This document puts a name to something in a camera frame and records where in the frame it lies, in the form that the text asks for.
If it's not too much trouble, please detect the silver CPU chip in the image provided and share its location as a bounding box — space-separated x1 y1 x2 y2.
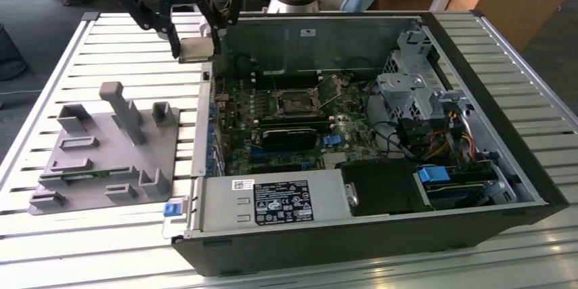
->
178 37 214 64

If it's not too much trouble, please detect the CPU socket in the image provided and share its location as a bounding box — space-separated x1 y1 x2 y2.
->
275 89 326 117

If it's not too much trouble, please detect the metal socket cover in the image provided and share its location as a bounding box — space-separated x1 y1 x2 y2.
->
317 74 353 99

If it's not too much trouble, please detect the metal locking lever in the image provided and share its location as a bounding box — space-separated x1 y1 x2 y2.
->
321 87 357 111

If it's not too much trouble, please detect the black RAM stick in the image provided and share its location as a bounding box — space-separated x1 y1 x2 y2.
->
259 121 331 131
258 116 329 125

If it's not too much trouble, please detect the black graphics card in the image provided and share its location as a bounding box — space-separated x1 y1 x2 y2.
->
260 127 318 153

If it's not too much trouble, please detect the silver drive cage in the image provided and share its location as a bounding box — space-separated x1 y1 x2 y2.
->
377 30 475 124

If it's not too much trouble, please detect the green motherboard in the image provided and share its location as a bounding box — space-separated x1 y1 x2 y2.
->
210 72 385 175

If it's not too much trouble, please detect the grey parts rack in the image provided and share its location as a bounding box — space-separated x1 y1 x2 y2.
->
27 81 182 216

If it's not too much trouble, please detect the silver chipset heatsink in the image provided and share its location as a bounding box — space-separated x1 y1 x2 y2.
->
321 152 347 169

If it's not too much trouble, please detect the green RAM stick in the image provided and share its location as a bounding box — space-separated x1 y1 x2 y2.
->
60 166 135 180

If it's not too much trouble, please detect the grey power supply unit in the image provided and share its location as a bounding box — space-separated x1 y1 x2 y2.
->
194 169 358 232

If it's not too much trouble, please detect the blue case latch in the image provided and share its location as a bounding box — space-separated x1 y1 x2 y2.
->
163 202 186 218

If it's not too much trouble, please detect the black plastic shroud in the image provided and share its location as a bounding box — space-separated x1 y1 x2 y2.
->
341 160 429 217

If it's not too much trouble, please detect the blue disk carrier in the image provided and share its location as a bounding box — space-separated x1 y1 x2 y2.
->
418 165 451 185

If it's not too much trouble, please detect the black open PC case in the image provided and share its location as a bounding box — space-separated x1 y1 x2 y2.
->
160 9 571 278

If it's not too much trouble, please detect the red yellow wire bundle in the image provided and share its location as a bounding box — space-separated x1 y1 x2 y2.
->
423 109 479 161

